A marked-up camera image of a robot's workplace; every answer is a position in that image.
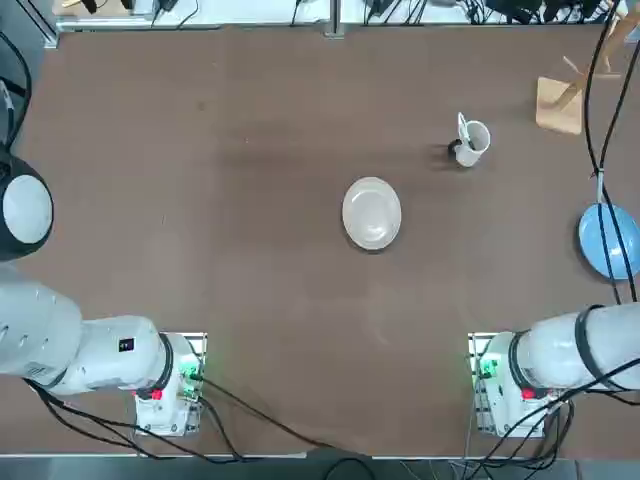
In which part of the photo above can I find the beige round plate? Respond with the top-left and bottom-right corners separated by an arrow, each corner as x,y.
341,175 -> 403,251

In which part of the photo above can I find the white cup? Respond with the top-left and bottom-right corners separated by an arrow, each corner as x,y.
446,118 -> 492,169

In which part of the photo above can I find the blue round plate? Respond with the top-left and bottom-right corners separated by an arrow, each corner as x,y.
578,201 -> 640,282

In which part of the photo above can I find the wooden cup rack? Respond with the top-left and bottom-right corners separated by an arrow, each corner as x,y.
535,0 -> 640,136

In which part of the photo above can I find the black base cable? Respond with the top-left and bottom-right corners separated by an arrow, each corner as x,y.
198,377 -> 374,457

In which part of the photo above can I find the aluminium profile post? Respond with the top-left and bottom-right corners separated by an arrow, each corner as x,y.
323,0 -> 347,39

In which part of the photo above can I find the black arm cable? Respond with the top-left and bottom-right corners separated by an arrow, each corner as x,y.
582,0 -> 632,304

